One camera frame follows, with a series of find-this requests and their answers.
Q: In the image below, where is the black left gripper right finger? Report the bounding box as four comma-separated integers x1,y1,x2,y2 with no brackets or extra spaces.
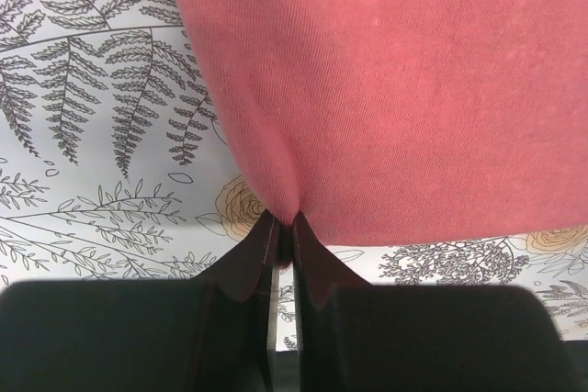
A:
291,215,587,391

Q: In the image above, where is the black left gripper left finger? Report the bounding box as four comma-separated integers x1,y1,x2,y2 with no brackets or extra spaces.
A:
1,214,280,391

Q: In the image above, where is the salmon pink t-shirt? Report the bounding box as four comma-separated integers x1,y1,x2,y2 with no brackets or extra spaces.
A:
176,0,587,245

